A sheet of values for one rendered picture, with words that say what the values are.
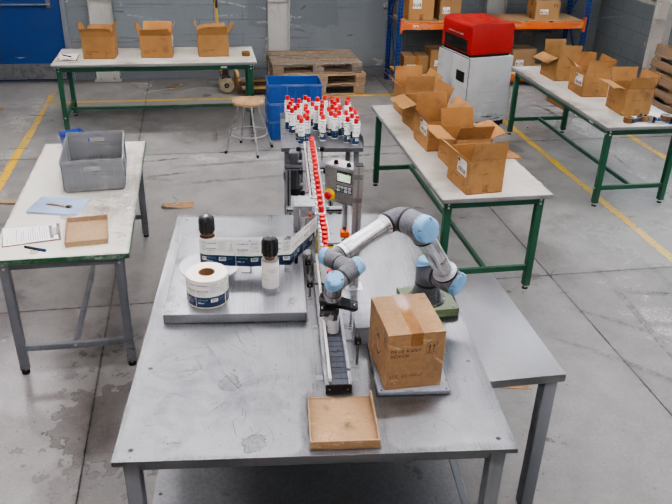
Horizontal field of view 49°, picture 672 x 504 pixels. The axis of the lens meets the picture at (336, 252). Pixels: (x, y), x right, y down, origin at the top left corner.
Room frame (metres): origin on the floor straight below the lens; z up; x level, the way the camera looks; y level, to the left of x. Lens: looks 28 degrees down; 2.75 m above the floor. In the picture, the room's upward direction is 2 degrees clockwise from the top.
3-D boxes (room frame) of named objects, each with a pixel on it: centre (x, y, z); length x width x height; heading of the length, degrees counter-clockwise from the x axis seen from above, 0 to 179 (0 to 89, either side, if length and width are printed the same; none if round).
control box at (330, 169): (3.33, -0.03, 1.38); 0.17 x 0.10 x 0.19; 60
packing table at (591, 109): (7.38, -2.53, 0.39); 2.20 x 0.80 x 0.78; 11
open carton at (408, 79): (6.53, -0.64, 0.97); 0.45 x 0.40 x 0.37; 103
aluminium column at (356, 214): (3.27, -0.10, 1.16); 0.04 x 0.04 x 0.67; 5
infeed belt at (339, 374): (3.21, 0.05, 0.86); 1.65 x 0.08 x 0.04; 5
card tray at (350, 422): (2.22, -0.04, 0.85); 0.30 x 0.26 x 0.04; 5
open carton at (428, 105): (5.67, -0.77, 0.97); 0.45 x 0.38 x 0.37; 104
